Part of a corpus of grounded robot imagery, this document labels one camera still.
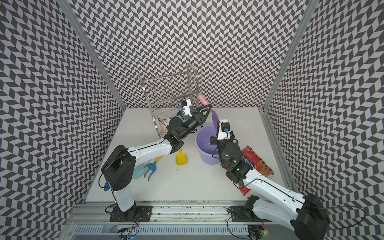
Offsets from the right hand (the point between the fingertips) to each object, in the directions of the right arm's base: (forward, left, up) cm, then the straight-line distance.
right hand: (217, 125), depth 70 cm
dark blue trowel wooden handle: (-19, +60, -29) cm, 70 cm away
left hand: (+6, +2, +5) cm, 8 cm away
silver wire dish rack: (+19, +27, +2) cm, 33 cm away
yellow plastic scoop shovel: (-3, +20, -30) cm, 36 cm away
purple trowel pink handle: (+4, +1, +1) cm, 4 cm away
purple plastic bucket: (-6, +4, -16) cm, 18 cm away
